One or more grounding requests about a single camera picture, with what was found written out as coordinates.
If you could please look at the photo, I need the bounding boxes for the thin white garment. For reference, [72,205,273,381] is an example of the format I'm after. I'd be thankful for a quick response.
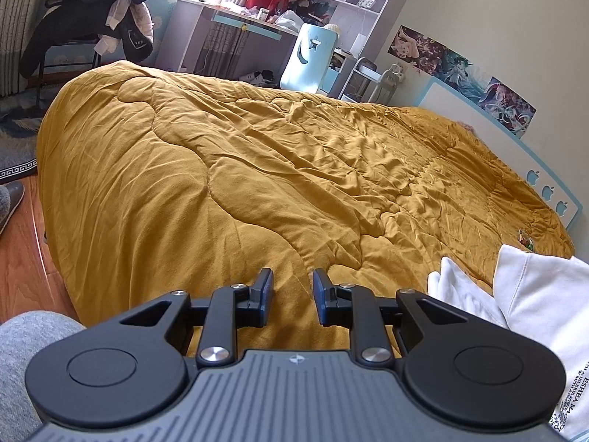
[427,256,509,330]

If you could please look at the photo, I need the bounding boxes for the dark patterned rug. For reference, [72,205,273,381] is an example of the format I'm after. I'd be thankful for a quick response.
[0,97,47,186]

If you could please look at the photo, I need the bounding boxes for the mustard yellow quilt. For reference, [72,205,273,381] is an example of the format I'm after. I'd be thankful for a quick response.
[34,60,576,360]

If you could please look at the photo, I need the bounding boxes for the grey slipper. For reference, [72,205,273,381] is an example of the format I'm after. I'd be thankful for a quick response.
[0,181,27,235]

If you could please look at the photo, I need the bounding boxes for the brown toned wall poster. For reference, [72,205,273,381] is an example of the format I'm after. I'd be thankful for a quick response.
[389,25,449,75]

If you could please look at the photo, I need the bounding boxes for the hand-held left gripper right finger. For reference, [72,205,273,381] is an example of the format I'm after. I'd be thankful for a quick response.
[312,268,509,369]

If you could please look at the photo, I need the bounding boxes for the light blue chair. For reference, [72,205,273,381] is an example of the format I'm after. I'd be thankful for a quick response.
[280,23,338,96]

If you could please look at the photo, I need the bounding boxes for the blue toned wall poster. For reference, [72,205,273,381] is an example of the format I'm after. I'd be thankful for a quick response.
[433,50,489,98]

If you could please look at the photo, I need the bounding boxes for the striped beige curtain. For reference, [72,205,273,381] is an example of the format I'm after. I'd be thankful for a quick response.
[0,0,66,98]

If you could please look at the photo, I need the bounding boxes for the black metal chair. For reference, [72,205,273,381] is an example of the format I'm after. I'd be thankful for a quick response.
[36,32,100,103]

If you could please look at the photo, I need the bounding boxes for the white and blue desk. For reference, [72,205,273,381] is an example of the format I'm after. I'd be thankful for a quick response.
[154,0,300,88]

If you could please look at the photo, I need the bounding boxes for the white plastic bag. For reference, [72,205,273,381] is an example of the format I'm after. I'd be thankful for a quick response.
[275,9,307,27]

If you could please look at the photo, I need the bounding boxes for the white and blue headboard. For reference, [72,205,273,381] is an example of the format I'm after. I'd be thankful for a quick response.
[416,76,583,232]

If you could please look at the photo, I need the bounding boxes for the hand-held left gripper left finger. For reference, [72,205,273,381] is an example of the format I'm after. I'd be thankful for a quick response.
[119,267,275,369]

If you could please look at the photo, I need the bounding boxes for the red and blue wall poster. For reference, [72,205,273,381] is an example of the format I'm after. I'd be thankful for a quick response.
[479,76,537,140]

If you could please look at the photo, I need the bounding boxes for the person's grey trouser leg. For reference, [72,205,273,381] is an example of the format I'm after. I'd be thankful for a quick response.
[0,311,88,442]

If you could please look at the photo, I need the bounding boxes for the pile of dark clothes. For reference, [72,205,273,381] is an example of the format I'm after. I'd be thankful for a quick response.
[21,0,156,80]

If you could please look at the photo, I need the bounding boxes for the grey rolling cart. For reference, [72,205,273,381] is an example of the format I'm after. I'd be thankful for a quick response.
[341,57,408,105]

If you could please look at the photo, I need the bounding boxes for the white shirt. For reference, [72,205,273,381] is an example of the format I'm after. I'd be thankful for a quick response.
[493,244,589,440]

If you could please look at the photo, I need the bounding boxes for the white and black sneakers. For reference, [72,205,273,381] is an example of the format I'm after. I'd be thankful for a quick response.
[240,69,278,87]

